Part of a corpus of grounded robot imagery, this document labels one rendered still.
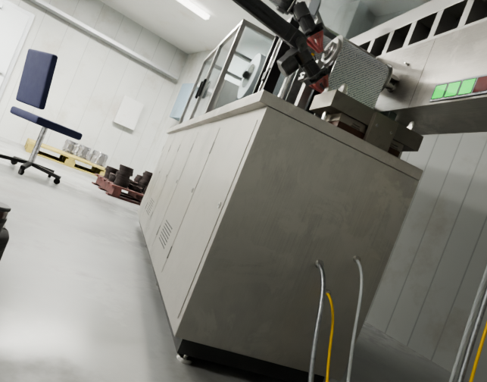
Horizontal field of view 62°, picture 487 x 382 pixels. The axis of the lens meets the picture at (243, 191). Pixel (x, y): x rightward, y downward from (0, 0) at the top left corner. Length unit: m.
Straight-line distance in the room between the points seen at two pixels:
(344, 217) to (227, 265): 0.43
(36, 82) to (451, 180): 3.89
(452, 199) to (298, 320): 2.32
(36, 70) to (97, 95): 3.89
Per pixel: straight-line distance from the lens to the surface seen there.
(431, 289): 3.42
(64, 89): 8.33
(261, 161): 1.25
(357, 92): 1.72
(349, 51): 1.73
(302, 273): 1.37
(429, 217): 3.55
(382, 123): 1.51
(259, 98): 1.26
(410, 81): 1.82
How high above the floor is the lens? 0.56
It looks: 1 degrees up
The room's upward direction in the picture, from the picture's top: 22 degrees clockwise
